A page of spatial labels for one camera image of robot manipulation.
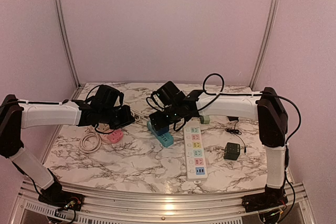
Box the aluminium frame post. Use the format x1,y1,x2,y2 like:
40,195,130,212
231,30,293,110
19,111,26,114
54,0,80,88
249,0,280,90

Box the left aluminium frame post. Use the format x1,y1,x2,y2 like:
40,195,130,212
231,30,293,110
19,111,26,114
54,0,80,88

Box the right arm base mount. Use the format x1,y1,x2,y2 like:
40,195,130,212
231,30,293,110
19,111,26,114
242,193,288,212

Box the white plug adapter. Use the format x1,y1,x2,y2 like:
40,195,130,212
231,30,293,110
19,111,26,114
97,123,111,133

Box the dark green cube socket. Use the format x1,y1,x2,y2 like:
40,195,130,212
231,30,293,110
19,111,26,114
224,142,240,161

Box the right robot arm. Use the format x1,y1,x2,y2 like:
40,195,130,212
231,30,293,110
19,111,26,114
149,81,288,207

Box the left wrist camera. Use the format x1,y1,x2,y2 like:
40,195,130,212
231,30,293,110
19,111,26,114
90,84,124,110

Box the pink round power strip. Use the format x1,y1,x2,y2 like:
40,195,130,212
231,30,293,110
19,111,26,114
100,129,123,144

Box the coiled white cable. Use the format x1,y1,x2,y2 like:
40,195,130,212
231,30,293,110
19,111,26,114
79,132,102,153

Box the right aluminium frame post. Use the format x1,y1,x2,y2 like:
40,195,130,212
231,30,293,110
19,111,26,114
249,0,280,90

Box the front aluminium rail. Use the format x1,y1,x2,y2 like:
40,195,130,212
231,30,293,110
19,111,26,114
9,179,317,223

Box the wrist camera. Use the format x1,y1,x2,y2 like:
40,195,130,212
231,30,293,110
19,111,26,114
153,81,186,106
90,84,124,110

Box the teal power strip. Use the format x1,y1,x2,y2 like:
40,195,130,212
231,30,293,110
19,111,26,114
146,120,174,147

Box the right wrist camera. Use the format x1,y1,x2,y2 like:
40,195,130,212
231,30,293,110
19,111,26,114
153,81,186,106

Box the white long power strip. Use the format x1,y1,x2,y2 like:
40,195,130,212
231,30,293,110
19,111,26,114
183,120,208,184

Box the light green USB adapter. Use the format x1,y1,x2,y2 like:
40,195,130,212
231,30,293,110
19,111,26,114
200,115,211,124

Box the thin black cable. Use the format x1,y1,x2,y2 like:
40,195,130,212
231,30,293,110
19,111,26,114
225,121,247,154

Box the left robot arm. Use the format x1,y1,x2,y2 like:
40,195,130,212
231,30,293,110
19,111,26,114
1,94,135,206

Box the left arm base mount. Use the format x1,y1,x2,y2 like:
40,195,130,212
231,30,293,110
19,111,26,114
38,190,85,211

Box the teal strip white cord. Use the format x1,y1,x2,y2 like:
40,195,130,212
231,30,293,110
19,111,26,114
131,108,152,121

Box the blue cube socket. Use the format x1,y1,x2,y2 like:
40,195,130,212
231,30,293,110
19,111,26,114
155,126,169,135

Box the black power adapter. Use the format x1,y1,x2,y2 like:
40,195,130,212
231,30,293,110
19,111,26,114
227,116,239,122

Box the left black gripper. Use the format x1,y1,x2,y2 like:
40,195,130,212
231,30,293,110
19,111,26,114
99,104,135,130

